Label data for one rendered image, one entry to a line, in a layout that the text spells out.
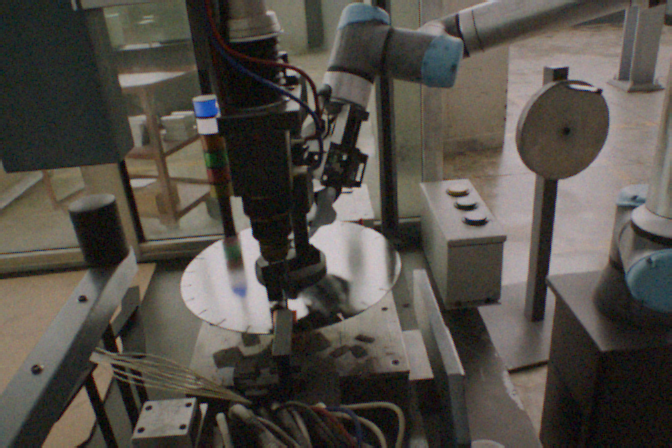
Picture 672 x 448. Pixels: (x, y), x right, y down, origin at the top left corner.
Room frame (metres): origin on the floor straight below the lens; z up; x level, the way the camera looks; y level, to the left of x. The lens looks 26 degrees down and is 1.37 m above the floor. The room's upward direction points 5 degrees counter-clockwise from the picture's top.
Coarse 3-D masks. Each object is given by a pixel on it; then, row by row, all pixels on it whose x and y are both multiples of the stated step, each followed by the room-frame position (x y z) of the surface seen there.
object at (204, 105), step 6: (198, 96) 1.02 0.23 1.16; (204, 96) 1.02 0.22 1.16; (210, 96) 1.01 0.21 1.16; (198, 102) 0.99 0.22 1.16; (204, 102) 0.98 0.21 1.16; (210, 102) 0.99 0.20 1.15; (216, 102) 1.00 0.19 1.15; (198, 108) 0.99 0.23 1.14; (204, 108) 0.98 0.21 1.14; (210, 108) 0.99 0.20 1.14; (216, 108) 1.00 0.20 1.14; (198, 114) 0.99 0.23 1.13; (204, 114) 0.98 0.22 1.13; (210, 114) 0.99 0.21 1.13; (216, 114) 0.99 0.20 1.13
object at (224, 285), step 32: (352, 224) 0.86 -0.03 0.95; (224, 256) 0.79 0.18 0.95; (256, 256) 0.78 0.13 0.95; (352, 256) 0.75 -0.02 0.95; (384, 256) 0.74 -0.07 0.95; (192, 288) 0.70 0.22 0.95; (224, 288) 0.69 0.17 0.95; (256, 288) 0.68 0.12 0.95; (288, 288) 0.67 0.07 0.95; (320, 288) 0.67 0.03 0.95; (352, 288) 0.66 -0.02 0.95; (384, 288) 0.65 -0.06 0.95; (224, 320) 0.61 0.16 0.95; (256, 320) 0.60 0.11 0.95; (320, 320) 0.59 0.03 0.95
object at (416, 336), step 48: (240, 0) 0.55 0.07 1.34; (240, 48) 0.54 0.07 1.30; (240, 96) 0.54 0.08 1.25; (240, 144) 0.54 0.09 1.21; (288, 144) 0.56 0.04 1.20; (240, 192) 0.54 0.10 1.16; (288, 192) 0.54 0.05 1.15; (288, 240) 0.57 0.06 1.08; (240, 336) 0.71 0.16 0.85; (336, 336) 0.69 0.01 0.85; (384, 336) 0.68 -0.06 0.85; (432, 336) 0.49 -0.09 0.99; (240, 384) 0.53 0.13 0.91; (336, 384) 0.55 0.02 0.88; (384, 384) 0.60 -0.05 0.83; (432, 384) 0.61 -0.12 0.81; (240, 432) 0.48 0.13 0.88; (384, 432) 0.58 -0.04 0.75; (432, 432) 0.57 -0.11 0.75
